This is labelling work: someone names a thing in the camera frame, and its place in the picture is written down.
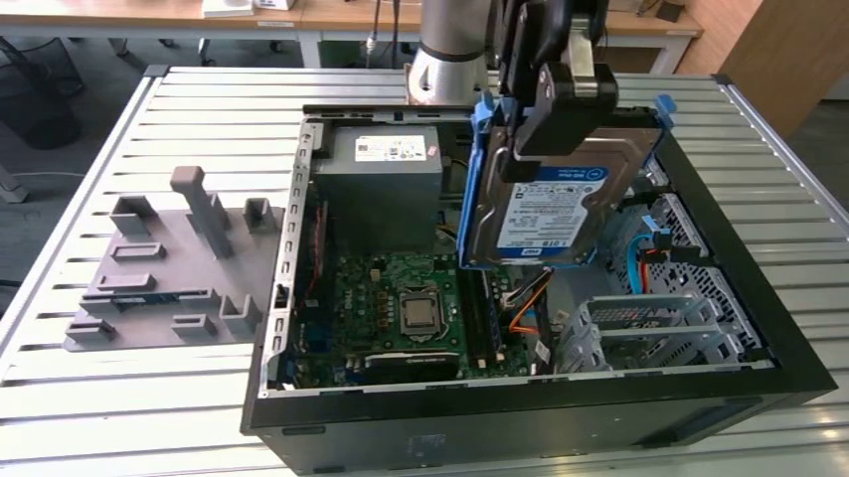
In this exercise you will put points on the hard disk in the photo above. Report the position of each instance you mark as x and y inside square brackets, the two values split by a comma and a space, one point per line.
[557, 218]

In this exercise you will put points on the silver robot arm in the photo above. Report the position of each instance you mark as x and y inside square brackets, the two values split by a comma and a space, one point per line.
[451, 30]

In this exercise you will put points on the metal disk bay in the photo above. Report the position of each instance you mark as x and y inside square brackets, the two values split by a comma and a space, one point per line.
[663, 332]

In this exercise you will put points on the grey power supply unit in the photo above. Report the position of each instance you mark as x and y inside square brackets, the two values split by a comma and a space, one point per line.
[378, 199]

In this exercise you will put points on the white labelled box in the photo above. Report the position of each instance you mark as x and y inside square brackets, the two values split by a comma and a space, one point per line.
[274, 5]

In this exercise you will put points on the wooden cabinet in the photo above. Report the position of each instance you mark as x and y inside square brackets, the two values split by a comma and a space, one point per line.
[782, 49]

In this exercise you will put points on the green motherboard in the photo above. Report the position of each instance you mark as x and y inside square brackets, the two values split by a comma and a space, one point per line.
[398, 268]

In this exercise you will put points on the CPU socket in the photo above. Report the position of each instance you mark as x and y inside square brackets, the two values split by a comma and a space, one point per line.
[420, 291]

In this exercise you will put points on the black RAM stick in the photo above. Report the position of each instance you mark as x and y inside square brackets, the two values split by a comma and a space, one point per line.
[472, 318]

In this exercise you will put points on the silver CPU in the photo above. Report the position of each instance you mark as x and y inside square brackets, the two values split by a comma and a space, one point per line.
[419, 313]

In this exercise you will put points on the wooden desk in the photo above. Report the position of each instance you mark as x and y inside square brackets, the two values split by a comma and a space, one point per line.
[132, 22]

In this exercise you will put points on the black graphics card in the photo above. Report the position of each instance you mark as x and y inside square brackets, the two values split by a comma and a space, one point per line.
[411, 367]

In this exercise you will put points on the grey parts rack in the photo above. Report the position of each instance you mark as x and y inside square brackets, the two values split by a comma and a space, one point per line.
[172, 278]

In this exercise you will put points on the black mesh bin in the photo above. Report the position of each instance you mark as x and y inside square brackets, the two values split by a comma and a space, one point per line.
[40, 99]

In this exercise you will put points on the black PC case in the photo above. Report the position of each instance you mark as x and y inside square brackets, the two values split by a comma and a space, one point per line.
[464, 427]

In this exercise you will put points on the grey metal foot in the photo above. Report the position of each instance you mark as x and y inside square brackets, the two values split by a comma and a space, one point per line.
[9, 189]

